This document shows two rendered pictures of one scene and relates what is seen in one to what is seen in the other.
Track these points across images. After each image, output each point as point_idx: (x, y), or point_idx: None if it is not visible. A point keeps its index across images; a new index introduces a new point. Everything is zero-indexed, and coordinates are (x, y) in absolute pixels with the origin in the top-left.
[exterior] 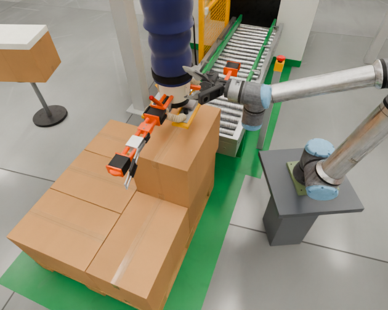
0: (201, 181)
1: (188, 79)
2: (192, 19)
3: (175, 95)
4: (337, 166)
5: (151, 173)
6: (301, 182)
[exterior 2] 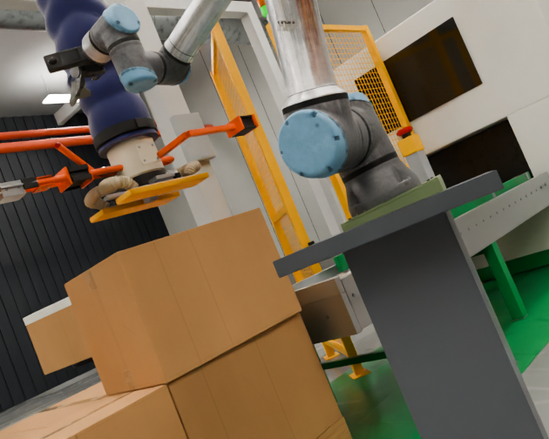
0: (225, 347)
1: (132, 127)
2: None
3: (125, 161)
4: (282, 61)
5: (97, 314)
6: (355, 211)
